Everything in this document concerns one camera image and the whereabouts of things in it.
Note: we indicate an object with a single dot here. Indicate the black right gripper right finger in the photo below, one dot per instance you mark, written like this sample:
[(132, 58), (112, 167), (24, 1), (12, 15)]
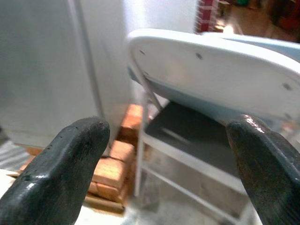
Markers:
[(269, 168)]

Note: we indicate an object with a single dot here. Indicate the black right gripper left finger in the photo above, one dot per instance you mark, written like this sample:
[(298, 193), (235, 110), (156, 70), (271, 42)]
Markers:
[(54, 168)]

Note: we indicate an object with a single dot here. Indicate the white small fridge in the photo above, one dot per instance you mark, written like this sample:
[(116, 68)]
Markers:
[(47, 70)]

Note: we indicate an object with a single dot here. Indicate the red brick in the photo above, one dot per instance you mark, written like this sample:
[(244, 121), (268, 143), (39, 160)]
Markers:
[(122, 151), (105, 191), (109, 172), (131, 119)]

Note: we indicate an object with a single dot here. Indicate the white folding chair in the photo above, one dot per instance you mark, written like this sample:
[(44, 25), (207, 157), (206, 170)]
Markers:
[(211, 77)]

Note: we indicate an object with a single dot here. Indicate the red brick pillar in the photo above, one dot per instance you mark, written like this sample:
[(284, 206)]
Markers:
[(206, 14)]

